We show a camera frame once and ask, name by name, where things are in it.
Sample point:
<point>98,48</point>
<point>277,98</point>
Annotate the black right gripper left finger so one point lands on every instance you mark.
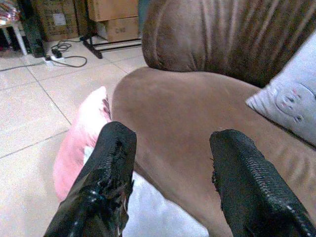
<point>106,177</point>

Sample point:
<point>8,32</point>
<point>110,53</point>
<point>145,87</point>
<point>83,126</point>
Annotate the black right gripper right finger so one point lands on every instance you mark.
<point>249,180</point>

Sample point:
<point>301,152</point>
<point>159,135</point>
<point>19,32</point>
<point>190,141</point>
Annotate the pink and white pillow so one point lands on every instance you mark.
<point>79,148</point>

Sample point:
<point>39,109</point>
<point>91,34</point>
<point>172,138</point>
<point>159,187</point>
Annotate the grey pillow with face print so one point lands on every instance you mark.
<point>291,98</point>

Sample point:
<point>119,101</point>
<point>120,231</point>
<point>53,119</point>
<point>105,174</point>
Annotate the brown suede sofa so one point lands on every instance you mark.
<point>197,98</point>

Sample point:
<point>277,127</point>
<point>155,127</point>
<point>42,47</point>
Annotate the white power strip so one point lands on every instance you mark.
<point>53,58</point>

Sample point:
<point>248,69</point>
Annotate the brown cardboard box with print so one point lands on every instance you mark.
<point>121,28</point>

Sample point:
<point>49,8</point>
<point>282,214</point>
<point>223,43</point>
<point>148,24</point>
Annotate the black speaker tower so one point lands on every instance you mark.
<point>33,32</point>

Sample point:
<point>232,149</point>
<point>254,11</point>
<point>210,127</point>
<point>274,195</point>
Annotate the cardboard box with white label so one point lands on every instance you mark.
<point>56,19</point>

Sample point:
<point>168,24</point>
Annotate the plain brown cardboard box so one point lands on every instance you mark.
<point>112,8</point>

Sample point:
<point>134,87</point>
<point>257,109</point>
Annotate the white table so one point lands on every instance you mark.
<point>14,32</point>

